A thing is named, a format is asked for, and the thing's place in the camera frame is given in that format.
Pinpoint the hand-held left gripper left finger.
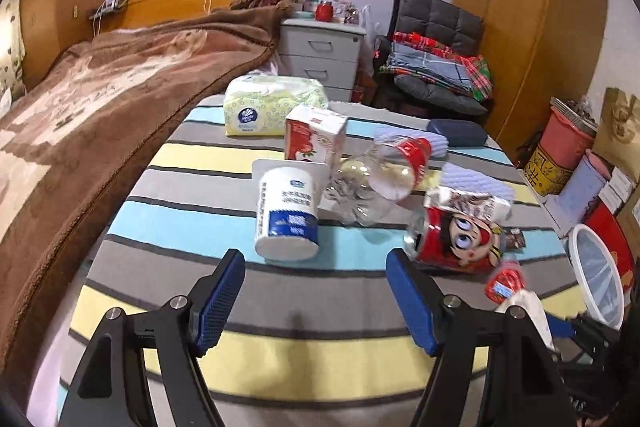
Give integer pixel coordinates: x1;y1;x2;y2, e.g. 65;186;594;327
57;248;247;427

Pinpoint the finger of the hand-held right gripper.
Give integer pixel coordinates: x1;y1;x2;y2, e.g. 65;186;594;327
572;314;626;358
550;320;576;348

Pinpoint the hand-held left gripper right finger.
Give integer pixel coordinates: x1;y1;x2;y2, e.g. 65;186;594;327
385;248;581;427

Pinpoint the white tissue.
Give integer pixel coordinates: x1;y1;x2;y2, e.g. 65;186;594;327
495;291;557;353

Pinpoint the white trash bin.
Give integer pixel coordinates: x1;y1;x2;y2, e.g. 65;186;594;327
567;223;626;328

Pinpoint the red cartoon drink can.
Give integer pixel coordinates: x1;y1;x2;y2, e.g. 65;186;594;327
405;206;506;275

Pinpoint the small red snack packet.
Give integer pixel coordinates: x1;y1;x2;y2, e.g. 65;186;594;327
484;259;527;305

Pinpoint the brown snack wrapper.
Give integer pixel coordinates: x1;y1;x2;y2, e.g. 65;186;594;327
502;227;527;253

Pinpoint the white yogurt cup blue label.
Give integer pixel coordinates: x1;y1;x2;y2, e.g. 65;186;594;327
251;159;331;263

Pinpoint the white and red snack wrapper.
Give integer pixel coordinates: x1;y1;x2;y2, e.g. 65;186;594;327
424;186;513;220

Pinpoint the red and white milk carton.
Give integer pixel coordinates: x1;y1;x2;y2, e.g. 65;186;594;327
284;105;348;172

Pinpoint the striped table cover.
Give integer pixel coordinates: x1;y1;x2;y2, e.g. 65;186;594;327
57;102;591;427

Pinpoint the red box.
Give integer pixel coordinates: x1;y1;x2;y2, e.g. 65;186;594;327
582;202;638;293

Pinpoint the crushed clear plastic bottle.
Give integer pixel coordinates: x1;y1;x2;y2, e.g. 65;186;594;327
324;155;401;228

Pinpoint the clear bottle with red label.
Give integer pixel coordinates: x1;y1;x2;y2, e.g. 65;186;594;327
367;135;433;202

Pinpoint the lilac bin with pink lid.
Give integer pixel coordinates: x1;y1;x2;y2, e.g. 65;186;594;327
560;149;613;238

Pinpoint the yellow box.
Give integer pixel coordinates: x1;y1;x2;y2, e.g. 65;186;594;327
522;142;583;198

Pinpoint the navy glasses case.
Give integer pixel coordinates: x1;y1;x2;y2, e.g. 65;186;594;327
426;118;488;148

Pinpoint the pink bucket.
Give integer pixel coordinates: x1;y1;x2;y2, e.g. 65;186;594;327
540;107;598;168

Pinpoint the soft tissue pack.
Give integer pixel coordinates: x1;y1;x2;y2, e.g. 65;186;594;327
223;75;331;138

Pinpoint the brown paper bag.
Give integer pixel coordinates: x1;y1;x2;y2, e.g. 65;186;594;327
590;87;640;212

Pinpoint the grey tray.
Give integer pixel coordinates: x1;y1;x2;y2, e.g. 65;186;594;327
550;96;598;128

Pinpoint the brown bed blanket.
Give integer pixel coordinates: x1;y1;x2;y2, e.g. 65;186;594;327
0;4;296;373

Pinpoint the pile of folded plaid cloths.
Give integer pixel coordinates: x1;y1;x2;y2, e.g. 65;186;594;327
377;32;493;102

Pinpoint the grey drawer nightstand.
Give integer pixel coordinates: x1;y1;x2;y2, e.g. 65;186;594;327
277;17;368;95

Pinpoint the white plastic bag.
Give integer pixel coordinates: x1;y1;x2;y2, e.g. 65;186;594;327
357;4;373;72

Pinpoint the grey padded chair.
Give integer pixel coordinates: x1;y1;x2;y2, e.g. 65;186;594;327
372;0;493;118

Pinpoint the large wooden wardrobe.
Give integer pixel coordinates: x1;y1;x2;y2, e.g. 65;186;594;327
452;0;608;162

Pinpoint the power strip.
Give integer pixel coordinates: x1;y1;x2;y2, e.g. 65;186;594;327
87;0;131;20

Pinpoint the patterned curtain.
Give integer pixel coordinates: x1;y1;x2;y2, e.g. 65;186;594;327
0;0;26;102

